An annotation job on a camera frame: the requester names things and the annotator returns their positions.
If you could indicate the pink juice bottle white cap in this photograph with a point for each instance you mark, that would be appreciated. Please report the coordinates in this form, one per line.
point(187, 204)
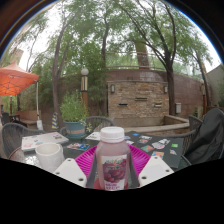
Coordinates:
point(112, 160)

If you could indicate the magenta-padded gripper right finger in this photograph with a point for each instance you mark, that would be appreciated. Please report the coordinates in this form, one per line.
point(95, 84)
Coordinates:
point(153, 170)

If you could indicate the black backpack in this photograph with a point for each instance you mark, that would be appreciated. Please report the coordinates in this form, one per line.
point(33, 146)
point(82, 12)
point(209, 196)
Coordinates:
point(208, 136)

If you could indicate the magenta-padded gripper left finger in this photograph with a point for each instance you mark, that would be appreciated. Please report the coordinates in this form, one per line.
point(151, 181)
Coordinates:
point(71, 171)

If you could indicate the slender leaning tree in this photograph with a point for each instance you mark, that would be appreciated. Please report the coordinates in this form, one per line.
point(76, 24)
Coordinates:
point(56, 83)

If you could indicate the silver laptop with stickers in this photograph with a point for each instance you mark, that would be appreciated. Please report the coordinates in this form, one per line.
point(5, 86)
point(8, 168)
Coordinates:
point(41, 140)

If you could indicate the black wall lantern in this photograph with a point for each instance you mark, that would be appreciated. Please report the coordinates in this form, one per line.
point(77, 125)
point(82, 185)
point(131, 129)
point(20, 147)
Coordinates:
point(165, 89)
point(112, 88)

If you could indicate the flat round red coaster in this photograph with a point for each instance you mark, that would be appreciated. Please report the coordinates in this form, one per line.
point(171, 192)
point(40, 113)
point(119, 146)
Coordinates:
point(96, 185)

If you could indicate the orange canopy tent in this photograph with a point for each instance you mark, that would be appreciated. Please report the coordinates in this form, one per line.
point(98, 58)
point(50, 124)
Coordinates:
point(16, 78)

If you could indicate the wooden lamp post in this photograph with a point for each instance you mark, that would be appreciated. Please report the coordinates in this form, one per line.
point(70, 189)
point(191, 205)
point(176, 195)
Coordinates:
point(204, 100)

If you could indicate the globe-topped lamp post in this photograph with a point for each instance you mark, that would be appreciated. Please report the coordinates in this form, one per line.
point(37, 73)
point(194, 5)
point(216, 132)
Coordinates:
point(85, 86)

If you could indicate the black laptop with stickers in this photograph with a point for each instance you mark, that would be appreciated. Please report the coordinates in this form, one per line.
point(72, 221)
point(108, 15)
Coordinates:
point(163, 155)

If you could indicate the blue yellow striped cone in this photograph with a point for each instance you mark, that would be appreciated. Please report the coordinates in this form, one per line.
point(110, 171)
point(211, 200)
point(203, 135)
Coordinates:
point(55, 121)

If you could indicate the grey wall utility box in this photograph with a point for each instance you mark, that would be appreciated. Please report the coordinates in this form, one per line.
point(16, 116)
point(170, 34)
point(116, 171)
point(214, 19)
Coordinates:
point(178, 108)

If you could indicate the potted green plant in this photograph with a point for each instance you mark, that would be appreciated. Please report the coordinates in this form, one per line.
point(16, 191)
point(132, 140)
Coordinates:
point(74, 113)

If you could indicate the white ceramic cup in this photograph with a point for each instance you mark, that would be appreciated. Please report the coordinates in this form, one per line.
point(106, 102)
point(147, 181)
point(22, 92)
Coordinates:
point(50, 158)

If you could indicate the dark-trunked large tree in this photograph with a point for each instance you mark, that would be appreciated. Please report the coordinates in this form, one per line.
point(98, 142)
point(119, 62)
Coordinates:
point(171, 93)

